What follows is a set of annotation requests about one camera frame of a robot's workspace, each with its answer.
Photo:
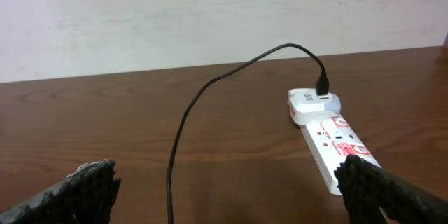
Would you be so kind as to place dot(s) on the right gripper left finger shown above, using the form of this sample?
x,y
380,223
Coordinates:
x,y
85,196

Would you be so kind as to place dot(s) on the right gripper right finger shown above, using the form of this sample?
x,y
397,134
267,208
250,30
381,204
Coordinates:
x,y
373,195

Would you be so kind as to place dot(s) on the white USB charger adapter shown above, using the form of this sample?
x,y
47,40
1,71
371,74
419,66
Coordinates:
x,y
305,105

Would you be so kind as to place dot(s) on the white power strip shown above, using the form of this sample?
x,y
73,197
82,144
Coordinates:
x,y
330,141

